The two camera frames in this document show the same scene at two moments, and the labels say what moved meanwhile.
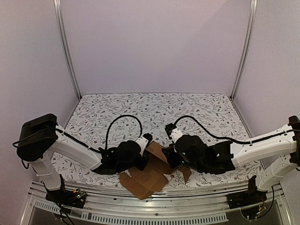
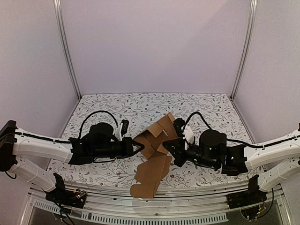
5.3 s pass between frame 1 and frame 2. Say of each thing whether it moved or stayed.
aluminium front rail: stayed
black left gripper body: moved
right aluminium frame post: stayed
